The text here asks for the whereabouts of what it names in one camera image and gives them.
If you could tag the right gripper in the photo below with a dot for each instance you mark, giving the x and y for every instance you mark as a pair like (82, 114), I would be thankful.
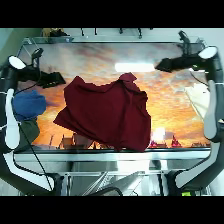
(167, 64)

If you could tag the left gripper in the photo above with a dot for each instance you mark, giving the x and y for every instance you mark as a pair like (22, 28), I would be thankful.
(51, 80)

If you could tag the dark red T-shirt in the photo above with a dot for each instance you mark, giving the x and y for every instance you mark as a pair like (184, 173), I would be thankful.
(106, 113)

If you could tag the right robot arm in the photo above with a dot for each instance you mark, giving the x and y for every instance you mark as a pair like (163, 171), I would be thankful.
(210, 116)

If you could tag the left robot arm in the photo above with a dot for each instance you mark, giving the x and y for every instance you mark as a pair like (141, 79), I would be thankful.
(11, 126)

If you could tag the blue garment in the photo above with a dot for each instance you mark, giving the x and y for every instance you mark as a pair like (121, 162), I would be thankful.
(29, 105)

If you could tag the cream garment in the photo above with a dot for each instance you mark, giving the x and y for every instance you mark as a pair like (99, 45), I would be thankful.
(201, 98)

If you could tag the dark green garment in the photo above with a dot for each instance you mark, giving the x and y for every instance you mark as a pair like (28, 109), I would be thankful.
(29, 131)

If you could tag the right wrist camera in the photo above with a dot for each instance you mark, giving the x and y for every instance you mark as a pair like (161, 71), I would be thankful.
(184, 40)

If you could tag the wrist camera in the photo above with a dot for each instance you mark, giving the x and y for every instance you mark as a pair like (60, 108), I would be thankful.
(184, 40)
(36, 54)

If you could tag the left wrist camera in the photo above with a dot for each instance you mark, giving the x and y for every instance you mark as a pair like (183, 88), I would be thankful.
(36, 54)

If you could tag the silver frame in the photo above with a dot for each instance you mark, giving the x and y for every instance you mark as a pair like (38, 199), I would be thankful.
(110, 156)

